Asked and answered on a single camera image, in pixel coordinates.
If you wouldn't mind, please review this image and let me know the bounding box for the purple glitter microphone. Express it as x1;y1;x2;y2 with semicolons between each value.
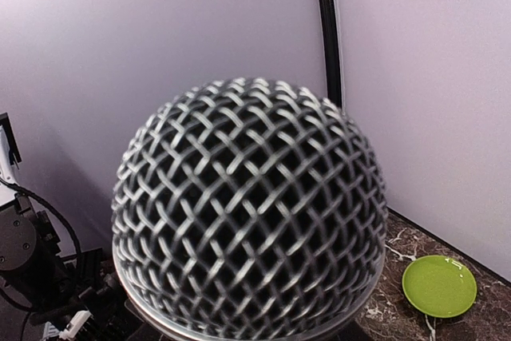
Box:
112;78;387;340

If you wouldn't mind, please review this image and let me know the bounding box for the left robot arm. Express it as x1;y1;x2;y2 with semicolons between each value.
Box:
1;113;141;340

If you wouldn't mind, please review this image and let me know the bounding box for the green plate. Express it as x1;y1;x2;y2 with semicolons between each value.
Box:
402;255;477;319

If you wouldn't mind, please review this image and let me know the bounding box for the left black frame post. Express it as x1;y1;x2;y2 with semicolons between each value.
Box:
318;0;343;108

